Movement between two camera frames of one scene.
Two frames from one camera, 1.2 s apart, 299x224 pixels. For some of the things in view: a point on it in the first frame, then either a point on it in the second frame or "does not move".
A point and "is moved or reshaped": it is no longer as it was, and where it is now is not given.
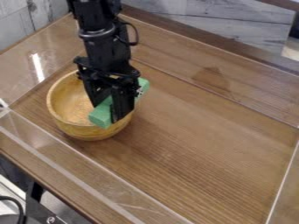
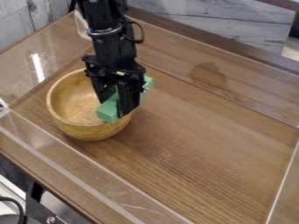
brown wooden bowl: x=69 y=106 does not move
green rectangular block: x=100 y=115 is moved or reshaped
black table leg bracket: x=37 y=213 does not move
